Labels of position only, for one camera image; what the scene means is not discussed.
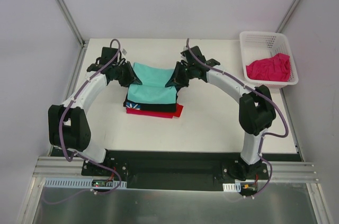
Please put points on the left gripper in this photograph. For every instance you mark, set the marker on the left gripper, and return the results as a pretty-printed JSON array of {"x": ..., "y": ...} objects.
[{"x": 127, "y": 74}]

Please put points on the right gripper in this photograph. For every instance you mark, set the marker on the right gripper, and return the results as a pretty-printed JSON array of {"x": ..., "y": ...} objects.
[{"x": 179, "y": 74}]

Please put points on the teal t shirt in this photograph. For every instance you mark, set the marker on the teal t shirt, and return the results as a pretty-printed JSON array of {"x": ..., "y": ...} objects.
[{"x": 153, "y": 89}]

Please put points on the red t shirt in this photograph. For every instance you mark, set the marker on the red t shirt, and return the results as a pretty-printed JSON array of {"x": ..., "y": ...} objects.
[{"x": 170, "y": 115}]

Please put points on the black t shirt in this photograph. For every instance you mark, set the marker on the black t shirt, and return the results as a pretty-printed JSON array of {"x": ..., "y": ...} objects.
[{"x": 150, "y": 107}]

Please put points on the white plastic basket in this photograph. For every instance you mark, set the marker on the white plastic basket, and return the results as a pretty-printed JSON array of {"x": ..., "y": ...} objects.
[{"x": 257, "y": 45}]

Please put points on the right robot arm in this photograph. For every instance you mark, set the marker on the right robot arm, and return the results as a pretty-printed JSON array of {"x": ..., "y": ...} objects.
[{"x": 256, "y": 113}]

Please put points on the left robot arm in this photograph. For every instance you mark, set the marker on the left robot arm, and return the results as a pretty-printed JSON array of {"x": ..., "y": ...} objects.
[{"x": 67, "y": 122}]

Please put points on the pink t shirt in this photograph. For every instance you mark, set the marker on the pink t shirt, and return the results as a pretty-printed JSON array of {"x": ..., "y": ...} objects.
[{"x": 276, "y": 69}]

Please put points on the left aluminium frame post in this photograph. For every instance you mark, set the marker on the left aluminium frame post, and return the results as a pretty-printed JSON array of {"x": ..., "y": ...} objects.
[{"x": 71, "y": 22}]

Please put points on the aluminium frame post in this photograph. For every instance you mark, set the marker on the aluminium frame post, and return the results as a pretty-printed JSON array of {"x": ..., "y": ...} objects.
[
  {"x": 71, "y": 22},
  {"x": 292, "y": 7}
]

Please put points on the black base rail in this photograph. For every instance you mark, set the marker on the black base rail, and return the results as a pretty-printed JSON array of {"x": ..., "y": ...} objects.
[{"x": 183, "y": 171}]

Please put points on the right white cable duct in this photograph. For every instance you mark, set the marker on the right white cable duct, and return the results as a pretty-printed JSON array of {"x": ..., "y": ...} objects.
[{"x": 231, "y": 187}]

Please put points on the white cable duct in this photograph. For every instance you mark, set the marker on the white cable duct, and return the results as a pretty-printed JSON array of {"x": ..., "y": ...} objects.
[
  {"x": 231, "y": 187},
  {"x": 84, "y": 183}
]

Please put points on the left white cable duct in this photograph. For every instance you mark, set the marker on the left white cable duct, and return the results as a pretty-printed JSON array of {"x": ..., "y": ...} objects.
[{"x": 84, "y": 183}]

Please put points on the right aluminium frame post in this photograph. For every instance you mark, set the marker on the right aluminium frame post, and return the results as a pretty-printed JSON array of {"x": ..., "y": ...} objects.
[{"x": 292, "y": 7}]

